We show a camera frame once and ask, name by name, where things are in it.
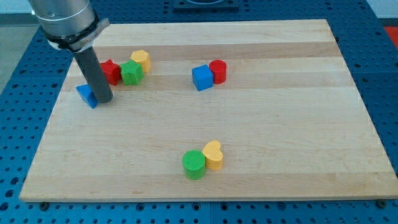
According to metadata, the yellow heart block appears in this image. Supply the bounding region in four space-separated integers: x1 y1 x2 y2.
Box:
202 140 224 170

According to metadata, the red star block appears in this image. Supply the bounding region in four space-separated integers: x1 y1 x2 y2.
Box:
100 59 121 86

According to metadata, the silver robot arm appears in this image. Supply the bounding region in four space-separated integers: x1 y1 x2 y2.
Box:
29 0 110 53

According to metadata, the red cylinder block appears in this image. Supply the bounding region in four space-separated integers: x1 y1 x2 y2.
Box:
209 60 227 84

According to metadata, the wooden board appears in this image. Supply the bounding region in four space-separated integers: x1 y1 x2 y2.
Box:
20 19 397 202

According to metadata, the green cylinder block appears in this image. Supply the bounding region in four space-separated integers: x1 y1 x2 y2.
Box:
182 150 206 180

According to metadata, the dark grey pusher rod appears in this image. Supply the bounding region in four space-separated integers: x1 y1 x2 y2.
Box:
73 47 113 103

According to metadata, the yellow hexagon block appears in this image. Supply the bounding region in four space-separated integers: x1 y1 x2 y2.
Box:
130 50 152 73

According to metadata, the green star block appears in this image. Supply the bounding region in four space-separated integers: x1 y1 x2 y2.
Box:
120 60 144 85

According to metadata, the blue cube block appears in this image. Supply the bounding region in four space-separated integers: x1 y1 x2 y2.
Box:
192 65 213 91

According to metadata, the blue triangle block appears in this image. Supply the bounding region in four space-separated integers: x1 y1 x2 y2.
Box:
76 84 98 109

